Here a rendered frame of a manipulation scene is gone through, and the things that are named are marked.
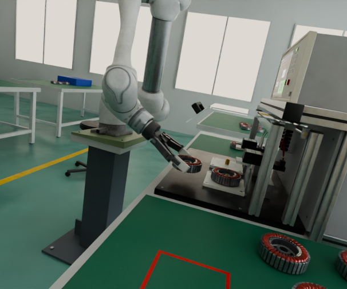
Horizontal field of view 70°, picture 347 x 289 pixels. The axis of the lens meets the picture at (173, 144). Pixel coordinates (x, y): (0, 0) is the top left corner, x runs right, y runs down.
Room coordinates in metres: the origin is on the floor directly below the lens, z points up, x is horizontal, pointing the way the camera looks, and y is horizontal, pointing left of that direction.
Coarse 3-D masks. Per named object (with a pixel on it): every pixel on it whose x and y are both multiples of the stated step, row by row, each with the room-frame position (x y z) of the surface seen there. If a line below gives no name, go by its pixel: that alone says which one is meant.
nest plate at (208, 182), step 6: (210, 174) 0.95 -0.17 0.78; (204, 180) 0.87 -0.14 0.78; (210, 180) 0.89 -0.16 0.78; (240, 180) 0.95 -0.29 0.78; (210, 186) 0.84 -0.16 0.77; (216, 186) 0.84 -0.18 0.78; (222, 186) 0.84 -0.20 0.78; (228, 186) 0.85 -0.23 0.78; (234, 186) 0.86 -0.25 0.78; (240, 186) 0.88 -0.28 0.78; (228, 192) 0.83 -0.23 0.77; (234, 192) 0.82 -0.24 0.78; (240, 192) 0.82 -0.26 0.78
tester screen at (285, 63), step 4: (292, 52) 0.96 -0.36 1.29; (288, 56) 1.03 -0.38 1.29; (284, 60) 1.10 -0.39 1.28; (288, 60) 1.00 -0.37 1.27; (284, 64) 1.07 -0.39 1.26; (288, 64) 0.98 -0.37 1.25; (280, 68) 1.15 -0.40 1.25; (284, 68) 1.05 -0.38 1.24; (280, 72) 1.12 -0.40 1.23; (280, 76) 1.09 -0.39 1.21; (276, 80) 1.18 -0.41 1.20; (280, 80) 1.06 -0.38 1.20; (276, 88) 1.11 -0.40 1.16; (276, 92) 1.08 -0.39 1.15
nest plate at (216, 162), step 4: (212, 160) 1.16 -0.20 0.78; (216, 160) 1.18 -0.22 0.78; (220, 160) 1.19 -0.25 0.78; (224, 160) 1.20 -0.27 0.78; (212, 164) 1.10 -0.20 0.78; (216, 164) 1.11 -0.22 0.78; (220, 164) 1.12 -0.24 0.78; (224, 164) 1.13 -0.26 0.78; (232, 164) 1.16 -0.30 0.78; (236, 164) 1.17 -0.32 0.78; (240, 164) 1.18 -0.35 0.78; (228, 168) 1.08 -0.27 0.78; (232, 168) 1.09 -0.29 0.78; (236, 168) 1.10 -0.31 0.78; (240, 168) 1.11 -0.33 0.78; (236, 172) 1.06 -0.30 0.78; (240, 172) 1.05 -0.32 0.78
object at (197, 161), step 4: (180, 156) 0.92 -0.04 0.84; (184, 156) 0.93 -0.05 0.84; (188, 156) 0.94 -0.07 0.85; (184, 160) 0.91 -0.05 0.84; (188, 160) 0.92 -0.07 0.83; (192, 160) 0.92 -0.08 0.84; (196, 160) 0.90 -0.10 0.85; (172, 164) 0.88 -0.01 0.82; (188, 164) 0.85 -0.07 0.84; (192, 164) 0.85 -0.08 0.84; (196, 164) 0.86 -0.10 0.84; (200, 164) 0.87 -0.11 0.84; (176, 168) 0.85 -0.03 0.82; (192, 168) 0.84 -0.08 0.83; (196, 168) 0.85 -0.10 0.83; (200, 168) 0.87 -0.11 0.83; (188, 172) 0.84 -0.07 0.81; (192, 172) 0.84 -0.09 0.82; (196, 172) 0.86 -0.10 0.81
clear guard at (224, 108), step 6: (216, 108) 0.72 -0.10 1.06; (222, 108) 0.72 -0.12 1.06; (228, 108) 0.78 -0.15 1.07; (234, 108) 0.83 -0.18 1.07; (240, 108) 0.90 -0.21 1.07; (198, 114) 0.73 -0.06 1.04; (246, 114) 0.70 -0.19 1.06; (252, 114) 0.71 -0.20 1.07; (258, 114) 0.76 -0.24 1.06; (270, 114) 0.87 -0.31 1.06; (276, 120) 0.68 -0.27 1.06; (282, 120) 0.68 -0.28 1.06; (288, 120) 0.72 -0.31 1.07; (306, 126) 0.67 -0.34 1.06
